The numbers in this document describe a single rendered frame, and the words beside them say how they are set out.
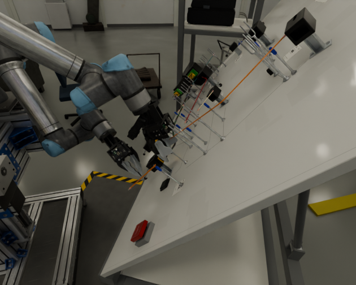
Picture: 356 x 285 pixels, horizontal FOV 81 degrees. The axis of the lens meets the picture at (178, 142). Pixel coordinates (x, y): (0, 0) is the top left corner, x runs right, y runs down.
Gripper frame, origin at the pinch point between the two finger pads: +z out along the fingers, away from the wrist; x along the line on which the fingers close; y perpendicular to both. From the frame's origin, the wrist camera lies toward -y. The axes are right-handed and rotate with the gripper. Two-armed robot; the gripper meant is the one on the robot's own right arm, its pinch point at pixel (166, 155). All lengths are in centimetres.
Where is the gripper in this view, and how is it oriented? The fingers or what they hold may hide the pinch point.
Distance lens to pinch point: 74.3
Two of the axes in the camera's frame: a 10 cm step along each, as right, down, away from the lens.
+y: 8.6, -2.2, -4.7
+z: 4.4, 7.7, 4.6
